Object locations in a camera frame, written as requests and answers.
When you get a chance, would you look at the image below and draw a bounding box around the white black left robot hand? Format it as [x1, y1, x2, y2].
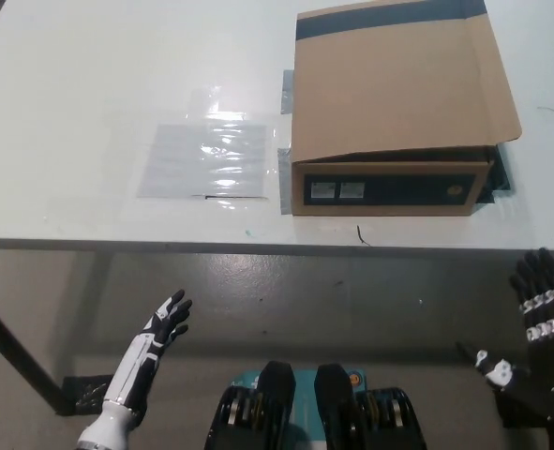
[103, 289, 194, 414]

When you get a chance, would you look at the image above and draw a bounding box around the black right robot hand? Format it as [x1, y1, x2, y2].
[454, 247, 554, 421]

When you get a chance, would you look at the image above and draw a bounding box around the brown cardboard storage box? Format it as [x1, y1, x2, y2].
[289, 0, 523, 218]

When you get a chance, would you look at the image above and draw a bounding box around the black floor tape patch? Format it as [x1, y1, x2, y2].
[63, 374, 112, 416]
[493, 391, 548, 428]

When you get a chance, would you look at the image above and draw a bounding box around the black table leg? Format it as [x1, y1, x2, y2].
[0, 288, 71, 416]

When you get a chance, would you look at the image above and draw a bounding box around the clear plastic sleeve with paper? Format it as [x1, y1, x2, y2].
[135, 86, 277, 211]

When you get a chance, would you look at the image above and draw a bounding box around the black tape on table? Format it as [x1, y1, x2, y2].
[474, 143, 515, 205]

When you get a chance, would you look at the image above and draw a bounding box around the long grey tape strip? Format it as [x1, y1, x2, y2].
[276, 147, 294, 217]

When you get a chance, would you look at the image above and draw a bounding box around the short grey tape strip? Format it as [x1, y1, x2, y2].
[280, 68, 297, 115]

